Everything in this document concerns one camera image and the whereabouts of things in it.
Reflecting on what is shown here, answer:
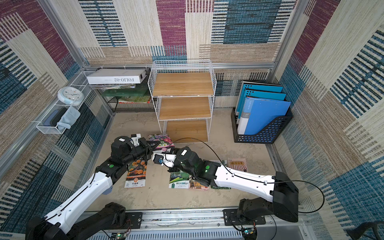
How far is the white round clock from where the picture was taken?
0.73 metres

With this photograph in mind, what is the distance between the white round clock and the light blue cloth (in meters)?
0.03

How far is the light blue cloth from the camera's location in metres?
0.66
